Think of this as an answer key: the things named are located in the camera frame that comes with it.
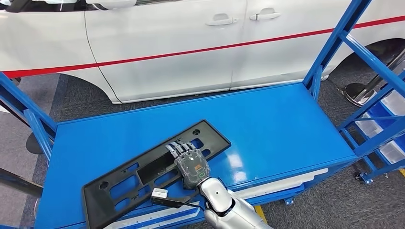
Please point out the stanchion post with round base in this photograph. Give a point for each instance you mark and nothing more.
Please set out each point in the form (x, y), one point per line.
(34, 143)
(19, 183)
(356, 93)

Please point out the blue metal shelf rack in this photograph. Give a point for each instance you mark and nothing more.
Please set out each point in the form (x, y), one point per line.
(365, 178)
(269, 126)

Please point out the white car with red stripe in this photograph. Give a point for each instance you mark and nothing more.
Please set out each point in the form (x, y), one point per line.
(158, 38)

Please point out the black plastic licence plate bracket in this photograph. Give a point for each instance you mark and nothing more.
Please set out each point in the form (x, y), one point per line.
(95, 202)

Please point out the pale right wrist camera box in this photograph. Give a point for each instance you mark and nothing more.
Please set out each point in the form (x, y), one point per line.
(159, 193)

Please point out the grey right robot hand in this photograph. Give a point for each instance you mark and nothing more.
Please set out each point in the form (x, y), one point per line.
(193, 167)

